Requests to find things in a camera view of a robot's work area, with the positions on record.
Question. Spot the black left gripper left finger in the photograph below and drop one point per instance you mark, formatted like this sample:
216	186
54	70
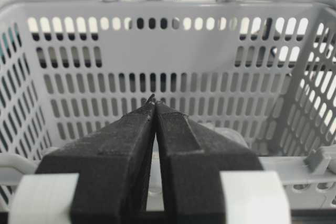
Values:
113	164

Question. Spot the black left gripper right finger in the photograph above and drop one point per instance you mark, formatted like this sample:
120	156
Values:
191	159

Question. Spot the grey plastic shopping basket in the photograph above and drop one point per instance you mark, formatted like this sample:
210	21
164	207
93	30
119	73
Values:
264	68

